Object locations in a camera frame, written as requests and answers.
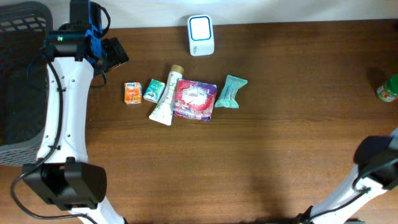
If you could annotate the grey plastic mesh basket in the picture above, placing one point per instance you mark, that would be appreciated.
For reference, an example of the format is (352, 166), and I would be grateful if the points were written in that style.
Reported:
(23, 81)

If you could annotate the teal tissue pack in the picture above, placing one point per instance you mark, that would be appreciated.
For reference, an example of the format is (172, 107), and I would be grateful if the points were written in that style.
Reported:
(154, 91)

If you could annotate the white barcode scanner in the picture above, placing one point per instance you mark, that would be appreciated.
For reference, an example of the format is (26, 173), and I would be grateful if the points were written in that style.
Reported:
(200, 35)

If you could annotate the red purple tissue pack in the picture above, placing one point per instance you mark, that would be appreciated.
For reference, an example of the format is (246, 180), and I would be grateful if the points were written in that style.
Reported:
(194, 100)

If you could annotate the white tube with cork cap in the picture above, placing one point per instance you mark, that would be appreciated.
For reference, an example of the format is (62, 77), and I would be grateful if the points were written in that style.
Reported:
(163, 112)

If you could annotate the green lid jar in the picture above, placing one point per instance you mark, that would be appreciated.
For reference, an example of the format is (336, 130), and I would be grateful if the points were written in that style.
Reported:
(387, 92)

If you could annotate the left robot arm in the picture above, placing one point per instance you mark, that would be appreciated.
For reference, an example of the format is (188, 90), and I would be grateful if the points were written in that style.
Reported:
(62, 176)

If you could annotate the green wet wipes pack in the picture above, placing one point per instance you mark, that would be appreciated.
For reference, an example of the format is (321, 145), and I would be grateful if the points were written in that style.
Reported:
(227, 98)

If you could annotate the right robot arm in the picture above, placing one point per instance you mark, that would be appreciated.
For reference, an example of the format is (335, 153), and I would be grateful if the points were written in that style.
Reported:
(374, 173)

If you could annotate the orange tissue pack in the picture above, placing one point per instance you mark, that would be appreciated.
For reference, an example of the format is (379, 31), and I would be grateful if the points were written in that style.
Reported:
(132, 93)

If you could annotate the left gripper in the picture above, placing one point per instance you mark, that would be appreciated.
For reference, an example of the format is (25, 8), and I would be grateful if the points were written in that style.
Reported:
(117, 55)

